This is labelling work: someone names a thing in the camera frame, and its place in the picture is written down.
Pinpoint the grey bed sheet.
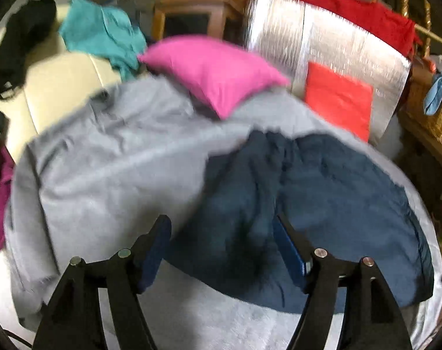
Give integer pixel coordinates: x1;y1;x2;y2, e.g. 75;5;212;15
4;76;442;349

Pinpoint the wicker basket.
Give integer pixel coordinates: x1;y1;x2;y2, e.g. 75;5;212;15
404;80;442;145

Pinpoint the cream leather sofa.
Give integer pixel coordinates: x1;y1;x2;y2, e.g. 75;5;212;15
0;4;121;161

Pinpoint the wooden side table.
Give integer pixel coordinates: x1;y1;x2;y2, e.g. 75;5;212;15
398;111;442;167

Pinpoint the navy blue zip jacket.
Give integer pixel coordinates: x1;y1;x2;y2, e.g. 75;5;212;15
165;131;434;314

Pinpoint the pink pillow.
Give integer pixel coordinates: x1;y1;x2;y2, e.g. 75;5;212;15
137;35;290;119

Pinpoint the light blue cloth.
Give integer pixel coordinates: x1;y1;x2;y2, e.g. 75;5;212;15
423;73;442;116

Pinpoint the red-orange pillow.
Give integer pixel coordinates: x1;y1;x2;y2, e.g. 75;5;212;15
304;62;373;142

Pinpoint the teal garment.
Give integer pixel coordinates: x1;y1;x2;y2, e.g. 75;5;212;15
59;0;147;81

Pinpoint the black garment on sofa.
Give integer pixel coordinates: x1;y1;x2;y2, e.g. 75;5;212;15
0;0;57;99

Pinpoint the red blanket on railing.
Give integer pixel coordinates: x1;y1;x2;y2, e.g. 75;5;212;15
298;0;421;59

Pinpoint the magenta garment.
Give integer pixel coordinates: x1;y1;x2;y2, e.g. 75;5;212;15
0;146;15;250

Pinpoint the silver foil insulation panel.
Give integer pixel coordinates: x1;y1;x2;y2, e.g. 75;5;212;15
243;0;411;145

